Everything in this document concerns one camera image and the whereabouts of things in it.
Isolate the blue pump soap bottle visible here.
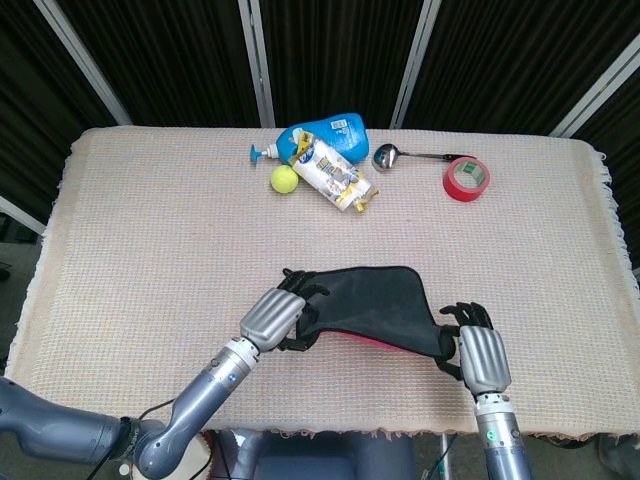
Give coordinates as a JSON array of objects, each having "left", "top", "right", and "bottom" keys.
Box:
[{"left": 250, "top": 111, "right": 372, "bottom": 166}]

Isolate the grey and pink cloth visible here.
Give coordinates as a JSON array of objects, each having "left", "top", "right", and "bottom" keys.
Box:
[{"left": 294, "top": 265, "right": 457, "bottom": 359}]

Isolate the metal table leg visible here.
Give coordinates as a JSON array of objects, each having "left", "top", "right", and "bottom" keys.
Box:
[{"left": 437, "top": 432, "right": 454, "bottom": 480}]

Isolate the yellow tennis ball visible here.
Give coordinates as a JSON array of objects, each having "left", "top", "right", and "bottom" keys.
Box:
[{"left": 270, "top": 165, "right": 300, "bottom": 194}]

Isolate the white metal frame post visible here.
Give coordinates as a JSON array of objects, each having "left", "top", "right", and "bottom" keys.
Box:
[
  {"left": 548, "top": 47, "right": 640, "bottom": 137},
  {"left": 389, "top": 0, "right": 442, "bottom": 130},
  {"left": 33, "top": 0, "right": 132, "bottom": 126},
  {"left": 0, "top": 194, "right": 49, "bottom": 236},
  {"left": 237, "top": 0, "right": 276, "bottom": 129}
]

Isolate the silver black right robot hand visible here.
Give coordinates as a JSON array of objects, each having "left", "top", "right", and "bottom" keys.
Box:
[{"left": 433, "top": 301, "right": 512, "bottom": 396}]

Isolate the beige woven tablecloth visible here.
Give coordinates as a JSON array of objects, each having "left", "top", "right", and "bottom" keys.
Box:
[{"left": 4, "top": 126, "right": 632, "bottom": 441}]

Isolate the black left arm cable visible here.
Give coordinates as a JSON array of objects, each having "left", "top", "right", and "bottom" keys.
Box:
[{"left": 89, "top": 397, "right": 176, "bottom": 480}]

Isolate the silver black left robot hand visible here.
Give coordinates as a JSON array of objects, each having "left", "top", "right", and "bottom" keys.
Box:
[{"left": 238, "top": 268, "right": 331, "bottom": 354}]

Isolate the red tape roll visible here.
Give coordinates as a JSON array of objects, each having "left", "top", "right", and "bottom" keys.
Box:
[{"left": 442, "top": 156, "right": 491, "bottom": 204}]

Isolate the white yellow snack bag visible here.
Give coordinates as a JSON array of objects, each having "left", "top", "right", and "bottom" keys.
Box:
[{"left": 289, "top": 130, "right": 381, "bottom": 214}]

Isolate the metal soup ladle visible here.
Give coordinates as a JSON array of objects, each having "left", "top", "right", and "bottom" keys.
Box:
[{"left": 371, "top": 142, "right": 477, "bottom": 174}]

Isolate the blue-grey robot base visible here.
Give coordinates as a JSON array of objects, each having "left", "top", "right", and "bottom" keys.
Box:
[{"left": 214, "top": 428, "right": 419, "bottom": 480}]

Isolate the black pleated curtain panel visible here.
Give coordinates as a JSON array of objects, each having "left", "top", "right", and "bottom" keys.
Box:
[
  {"left": 403, "top": 0, "right": 640, "bottom": 136},
  {"left": 574, "top": 94, "right": 640, "bottom": 271},
  {"left": 0, "top": 0, "right": 121, "bottom": 221},
  {"left": 54, "top": 0, "right": 264, "bottom": 129},
  {"left": 259, "top": 0, "right": 426, "bottom": 129}
]

